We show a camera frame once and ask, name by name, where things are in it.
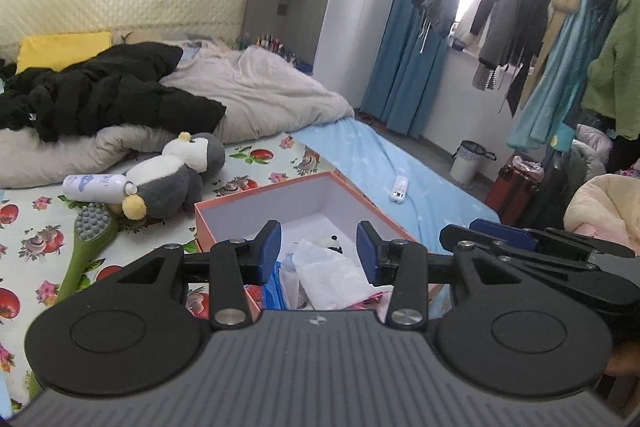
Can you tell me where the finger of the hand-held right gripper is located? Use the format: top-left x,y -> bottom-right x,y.
439,223 -> 601,269
470,218 -> 637,259

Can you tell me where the grey penguin plush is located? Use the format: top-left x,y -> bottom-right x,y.
121,132 -> 227,221

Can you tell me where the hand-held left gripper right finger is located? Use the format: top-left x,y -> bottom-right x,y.
356,221 -> 522,330

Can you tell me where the light blue dress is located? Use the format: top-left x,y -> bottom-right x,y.
507,0 -> 624,152

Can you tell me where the white spray bottle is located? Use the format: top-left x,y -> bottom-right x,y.
62,173 -> 137,204

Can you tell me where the white remote control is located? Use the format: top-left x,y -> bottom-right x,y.
391,175 -> 410,204

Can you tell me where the white waste bin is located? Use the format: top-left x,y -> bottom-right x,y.
450,140 -> 497,186

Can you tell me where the green massage brush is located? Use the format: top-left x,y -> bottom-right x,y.
27,202 -> 121,403

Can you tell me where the fruit print tablecloth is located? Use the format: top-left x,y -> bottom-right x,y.
0,132 -> 346,414

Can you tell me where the pale padded jacket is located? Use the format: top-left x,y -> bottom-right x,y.
570,124 -> 614,188

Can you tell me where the blue curtain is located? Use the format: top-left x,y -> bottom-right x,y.
360,0 -> 476,138

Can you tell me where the green fleece jacket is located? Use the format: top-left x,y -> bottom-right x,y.
580,0 -> 640,138

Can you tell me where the white cloth pouch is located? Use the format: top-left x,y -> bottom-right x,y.
291,239 -> 382,311

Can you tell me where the orange cardboard box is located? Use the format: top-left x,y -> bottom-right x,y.
194,172 -> 442,324

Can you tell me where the cream padded headboard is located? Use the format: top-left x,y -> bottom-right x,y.
0,0 -> 249,58

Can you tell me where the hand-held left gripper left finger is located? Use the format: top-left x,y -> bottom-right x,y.
117,219 -> 282,330

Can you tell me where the small panda plush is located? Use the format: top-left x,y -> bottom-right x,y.
312,234 -> 346,256

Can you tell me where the row of small bottles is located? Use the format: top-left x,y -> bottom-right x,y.
240,34 -> 314,74

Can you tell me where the yellow pillow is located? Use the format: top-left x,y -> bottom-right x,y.
16,31 -> 113,74

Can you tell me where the black jacket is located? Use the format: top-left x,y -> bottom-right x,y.
0,43 -> 227,143

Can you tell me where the dark coat striped cuff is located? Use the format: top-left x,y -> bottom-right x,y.
470,0 -> 558,118

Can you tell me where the blue face mask pack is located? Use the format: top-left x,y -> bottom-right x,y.
262,256 -> 302,311

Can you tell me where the grey duvet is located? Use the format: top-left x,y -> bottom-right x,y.
0,42 -> 356,190

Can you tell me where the cream fluffy cushion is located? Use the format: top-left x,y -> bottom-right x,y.
564,174 -> 640,256

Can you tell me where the red suitcase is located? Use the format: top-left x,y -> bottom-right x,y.
484,152 -> 544,226

